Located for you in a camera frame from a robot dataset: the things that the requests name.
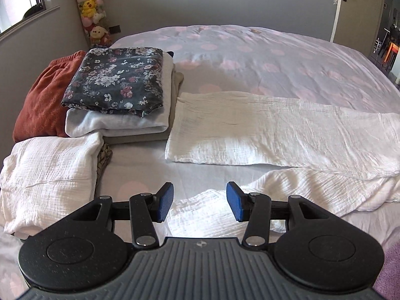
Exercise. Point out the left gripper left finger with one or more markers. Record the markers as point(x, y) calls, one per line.
point(145, 209)

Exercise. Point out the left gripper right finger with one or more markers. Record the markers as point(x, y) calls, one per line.
point(253, 208)

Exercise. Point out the white crinkled muslin garment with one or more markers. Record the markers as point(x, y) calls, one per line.
point(343, 160)

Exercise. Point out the folded white muslin garment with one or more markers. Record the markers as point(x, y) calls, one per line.
point(46, 178)

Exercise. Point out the white folded sweatshirt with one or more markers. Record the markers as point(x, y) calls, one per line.
point(125, 121)

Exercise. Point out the dark floral folded garment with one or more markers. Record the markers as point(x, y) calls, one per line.
point(118, 81)

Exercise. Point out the beige folded garment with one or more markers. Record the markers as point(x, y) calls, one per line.
point(178, 78)

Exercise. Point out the rust red folded garment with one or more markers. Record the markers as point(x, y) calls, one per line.
point(42, 113)

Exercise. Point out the purple fuzzy sleeve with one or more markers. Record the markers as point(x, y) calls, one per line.
point(388, 281)

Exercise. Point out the orange chair in hallway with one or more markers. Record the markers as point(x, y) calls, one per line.
point(390, 48)

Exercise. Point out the plush toy hanging column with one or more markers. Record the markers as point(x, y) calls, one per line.
point(94, 22)

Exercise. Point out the beige bedroom door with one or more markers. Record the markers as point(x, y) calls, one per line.
point(357, 23)

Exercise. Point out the window with dark frame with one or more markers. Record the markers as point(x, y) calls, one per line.
point(16, 14)

